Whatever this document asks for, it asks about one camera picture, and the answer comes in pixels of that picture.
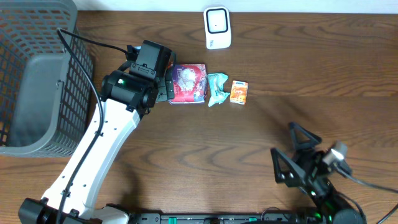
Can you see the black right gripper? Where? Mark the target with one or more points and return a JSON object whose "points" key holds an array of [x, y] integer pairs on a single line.
{"points": [[300, 168]]}

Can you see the red purple snack bag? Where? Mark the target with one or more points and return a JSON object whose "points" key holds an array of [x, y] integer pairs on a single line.
{"points": [[190, 84]]}

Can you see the orange tissue pack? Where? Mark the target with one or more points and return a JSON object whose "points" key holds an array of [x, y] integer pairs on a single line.
{"points": [[239, 92]]}

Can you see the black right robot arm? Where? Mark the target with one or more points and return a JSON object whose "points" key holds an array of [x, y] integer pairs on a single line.
{"points": [[335, 208]]}

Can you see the grey plastic mesh basket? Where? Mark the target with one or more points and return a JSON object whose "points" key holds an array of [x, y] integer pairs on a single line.
{"points": [[45, 73]]}

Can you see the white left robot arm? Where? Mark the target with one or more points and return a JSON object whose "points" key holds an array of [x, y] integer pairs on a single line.
{"points": [[127, 94]]}

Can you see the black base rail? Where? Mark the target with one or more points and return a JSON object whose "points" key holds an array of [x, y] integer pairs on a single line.
{"points": [[269, 215]]}

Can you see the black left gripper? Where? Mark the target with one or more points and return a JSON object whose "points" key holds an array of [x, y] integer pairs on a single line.
{"points": [[169, 88]]}

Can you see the teal snack packet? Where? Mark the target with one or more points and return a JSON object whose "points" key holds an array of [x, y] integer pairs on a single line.
{"points": [[216, 82]]}

